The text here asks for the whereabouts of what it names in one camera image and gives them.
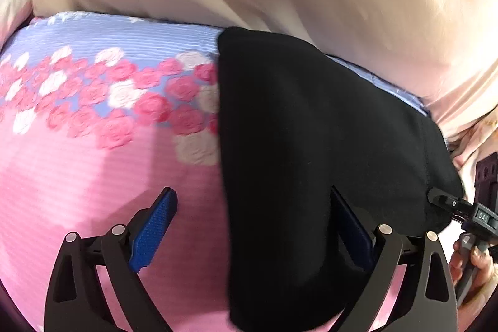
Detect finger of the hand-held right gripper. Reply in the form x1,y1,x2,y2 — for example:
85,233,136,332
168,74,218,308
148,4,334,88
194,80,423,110
428,188,473,215

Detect pink and blue floral blanket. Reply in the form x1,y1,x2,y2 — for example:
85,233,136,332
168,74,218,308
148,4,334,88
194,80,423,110
0,10,434,332

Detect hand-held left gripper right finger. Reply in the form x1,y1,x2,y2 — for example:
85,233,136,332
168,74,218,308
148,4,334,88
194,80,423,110
330,185,459,332

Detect person's right hand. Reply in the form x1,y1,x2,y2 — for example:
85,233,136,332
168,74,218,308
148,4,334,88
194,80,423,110
449,239,496,302

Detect black pants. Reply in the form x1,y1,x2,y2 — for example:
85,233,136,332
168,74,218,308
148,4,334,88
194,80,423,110
216,26,463,332

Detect white and pink printed pillow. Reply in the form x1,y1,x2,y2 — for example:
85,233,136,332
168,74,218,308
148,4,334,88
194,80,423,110
0,0,35,45

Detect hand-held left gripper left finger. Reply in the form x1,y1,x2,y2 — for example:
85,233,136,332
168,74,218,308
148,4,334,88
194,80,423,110
44,187,179,332

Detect pale pink printed cloth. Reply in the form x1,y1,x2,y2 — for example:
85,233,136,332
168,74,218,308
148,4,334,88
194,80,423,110
444,114,498,200

